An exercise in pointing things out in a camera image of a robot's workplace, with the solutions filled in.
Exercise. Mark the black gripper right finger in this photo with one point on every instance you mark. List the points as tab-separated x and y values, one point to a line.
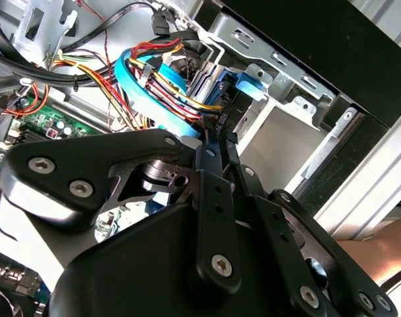
286	251

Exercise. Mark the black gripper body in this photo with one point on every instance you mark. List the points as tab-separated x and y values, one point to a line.
137	280

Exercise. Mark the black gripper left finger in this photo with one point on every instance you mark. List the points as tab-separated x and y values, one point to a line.
61	155

